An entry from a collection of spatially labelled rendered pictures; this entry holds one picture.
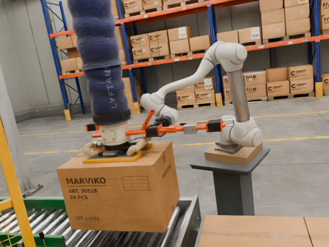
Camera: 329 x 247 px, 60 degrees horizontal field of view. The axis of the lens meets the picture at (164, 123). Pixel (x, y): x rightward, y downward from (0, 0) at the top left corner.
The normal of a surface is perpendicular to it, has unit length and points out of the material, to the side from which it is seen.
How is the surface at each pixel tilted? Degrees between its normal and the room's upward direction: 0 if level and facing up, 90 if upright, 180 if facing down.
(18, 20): 90
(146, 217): 90
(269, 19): 91
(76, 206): 90
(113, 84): 70
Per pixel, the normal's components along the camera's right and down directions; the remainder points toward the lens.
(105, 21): 0.67, -0.29
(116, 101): 0.51, -0.18
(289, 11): -0.31, 0.22
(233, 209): -0.59, 0.26
